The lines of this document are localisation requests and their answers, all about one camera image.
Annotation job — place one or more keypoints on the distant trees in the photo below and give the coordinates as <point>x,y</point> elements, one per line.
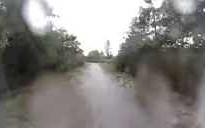
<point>96,55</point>

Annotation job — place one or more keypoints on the grass verge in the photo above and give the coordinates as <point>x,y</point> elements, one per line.
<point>121,77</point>

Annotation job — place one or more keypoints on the row of trees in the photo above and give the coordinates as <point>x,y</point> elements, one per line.
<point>156,36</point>

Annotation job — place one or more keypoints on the dark green bushes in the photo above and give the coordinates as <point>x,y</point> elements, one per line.
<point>30,56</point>

